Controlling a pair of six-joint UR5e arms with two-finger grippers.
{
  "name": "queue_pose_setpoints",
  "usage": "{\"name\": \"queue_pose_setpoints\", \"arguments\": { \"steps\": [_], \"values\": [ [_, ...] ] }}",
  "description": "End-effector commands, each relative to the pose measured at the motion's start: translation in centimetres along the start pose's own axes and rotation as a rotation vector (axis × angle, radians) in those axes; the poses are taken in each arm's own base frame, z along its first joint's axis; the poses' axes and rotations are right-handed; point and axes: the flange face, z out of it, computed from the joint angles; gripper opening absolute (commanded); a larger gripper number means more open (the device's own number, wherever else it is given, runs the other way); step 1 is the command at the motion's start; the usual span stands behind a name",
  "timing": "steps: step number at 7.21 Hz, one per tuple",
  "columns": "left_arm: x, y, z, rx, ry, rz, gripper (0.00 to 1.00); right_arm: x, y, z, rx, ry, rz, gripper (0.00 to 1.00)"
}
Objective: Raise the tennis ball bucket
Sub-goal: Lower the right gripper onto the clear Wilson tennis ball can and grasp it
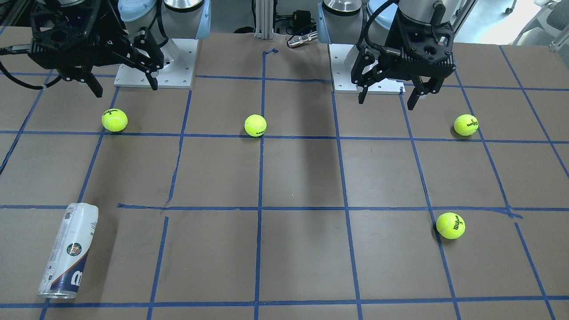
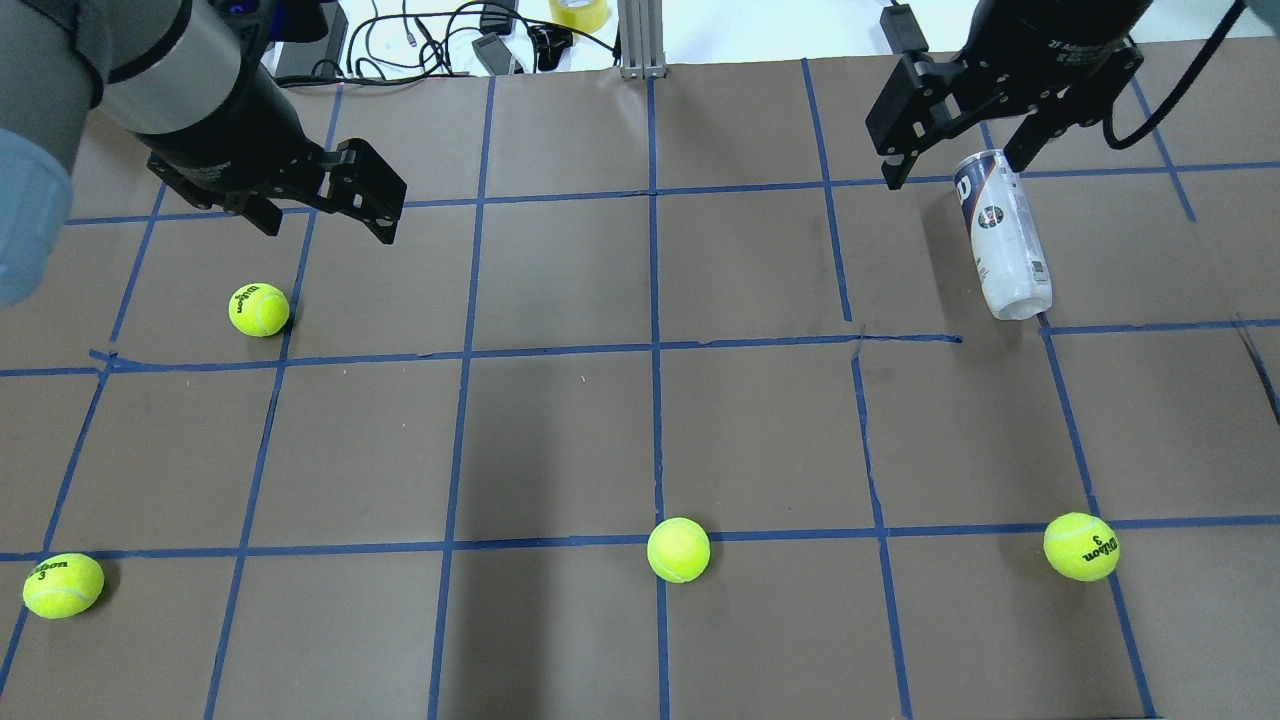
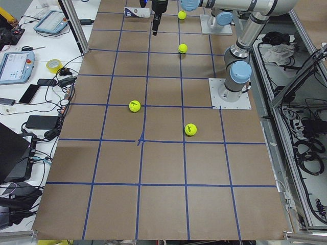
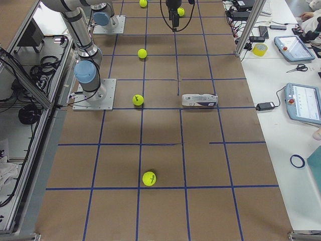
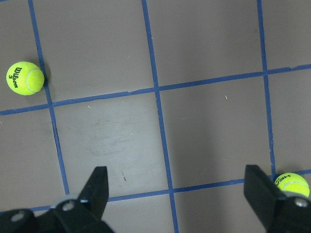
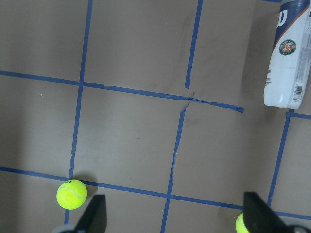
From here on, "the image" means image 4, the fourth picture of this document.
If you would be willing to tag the aluminium frame post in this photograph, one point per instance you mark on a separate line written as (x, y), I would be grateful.
(255, 12)

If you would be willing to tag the clear tennis ball can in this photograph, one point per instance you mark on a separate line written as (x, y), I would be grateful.
(205, 99)

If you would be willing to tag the teach pendant far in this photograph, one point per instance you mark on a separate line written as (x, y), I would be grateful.
(293, 49)

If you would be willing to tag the black smartphone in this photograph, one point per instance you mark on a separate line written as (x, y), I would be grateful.
(263, 31)

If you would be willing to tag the teach pendant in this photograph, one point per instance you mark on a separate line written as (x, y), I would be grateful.
(293, 49)
(303, 103)

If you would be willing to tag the black power adapter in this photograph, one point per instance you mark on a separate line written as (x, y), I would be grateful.
(265, 106)

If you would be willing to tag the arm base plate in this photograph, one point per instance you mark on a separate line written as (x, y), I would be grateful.
(102, 100)
(105, 25)

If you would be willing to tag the yellow tape roll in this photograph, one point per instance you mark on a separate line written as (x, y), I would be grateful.
(260, 49)

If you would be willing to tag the teal box corner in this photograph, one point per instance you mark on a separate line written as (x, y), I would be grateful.
(314, 167)

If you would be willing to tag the tennis ball far left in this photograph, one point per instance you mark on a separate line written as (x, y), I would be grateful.
(143, 3)

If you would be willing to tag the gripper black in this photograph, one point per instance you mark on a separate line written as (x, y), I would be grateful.
(172, 4)

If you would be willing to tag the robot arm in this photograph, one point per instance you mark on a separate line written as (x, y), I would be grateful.
(107, 9)
(87, 69)

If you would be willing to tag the tennis ball far right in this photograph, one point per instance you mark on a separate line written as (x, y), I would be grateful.
(149, 178)

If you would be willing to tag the teach pendant near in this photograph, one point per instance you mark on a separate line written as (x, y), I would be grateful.
(303, 103)

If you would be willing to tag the scissors black handles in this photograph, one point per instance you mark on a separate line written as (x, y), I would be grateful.
(299, 67)

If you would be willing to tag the tennis ball near gripper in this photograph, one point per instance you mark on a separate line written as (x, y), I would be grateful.
(181, 12)

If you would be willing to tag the tennis ball near base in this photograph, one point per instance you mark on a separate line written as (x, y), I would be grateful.
(138, 100)

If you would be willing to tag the tennis ball centre front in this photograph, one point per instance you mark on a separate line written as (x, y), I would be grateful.
(142, 53)

